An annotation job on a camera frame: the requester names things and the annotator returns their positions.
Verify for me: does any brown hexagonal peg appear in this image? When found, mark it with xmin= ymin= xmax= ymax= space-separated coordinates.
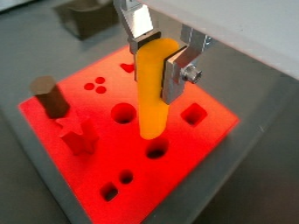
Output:
xmin=29 ymin=75 xmax=70 ymax=119

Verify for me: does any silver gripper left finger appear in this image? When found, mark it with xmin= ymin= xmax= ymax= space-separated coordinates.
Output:
xmin=113 ymin=0 xmax=162 ymax=82

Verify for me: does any yellow oval peg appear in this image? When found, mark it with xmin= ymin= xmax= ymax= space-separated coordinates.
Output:
xmin=134 ymin=38 xmax=178 ymax=139

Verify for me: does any red star peg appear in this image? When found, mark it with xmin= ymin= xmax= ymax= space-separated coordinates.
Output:
xmin=54 ymin=111 xmax=98 ymax=155

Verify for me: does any red shape-sorting board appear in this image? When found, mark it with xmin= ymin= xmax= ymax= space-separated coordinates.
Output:
xmin=18 ymin=48 xmax=239 ymax=224

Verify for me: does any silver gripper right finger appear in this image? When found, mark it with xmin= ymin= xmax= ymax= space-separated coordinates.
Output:
xmin=161 ymin=24 xmax=212 ymax=104

